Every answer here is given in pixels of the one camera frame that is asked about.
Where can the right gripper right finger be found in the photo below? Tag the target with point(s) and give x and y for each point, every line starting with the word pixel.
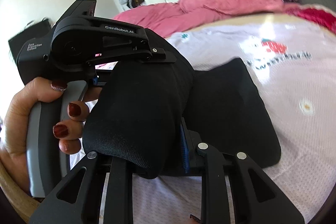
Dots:
pixel 234 188

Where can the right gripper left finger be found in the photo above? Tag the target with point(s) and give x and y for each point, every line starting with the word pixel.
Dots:
pixel 99 186

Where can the black sweater orange cuffs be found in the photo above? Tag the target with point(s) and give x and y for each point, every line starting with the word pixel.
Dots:
pixel 140 109

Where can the right hand red nails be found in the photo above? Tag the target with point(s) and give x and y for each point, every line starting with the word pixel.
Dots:
pixel 193 220

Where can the left hand red nails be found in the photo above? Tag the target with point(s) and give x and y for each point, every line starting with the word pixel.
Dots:
pixel 68 132

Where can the pink duvet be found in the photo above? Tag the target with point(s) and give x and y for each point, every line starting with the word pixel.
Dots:
pixel 168 18

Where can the strawberry bear bed sheet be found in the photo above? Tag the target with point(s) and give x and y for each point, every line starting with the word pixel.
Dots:
pixel 268 92

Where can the red patterned pillow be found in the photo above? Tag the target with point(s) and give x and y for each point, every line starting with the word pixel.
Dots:
pixel 317 14

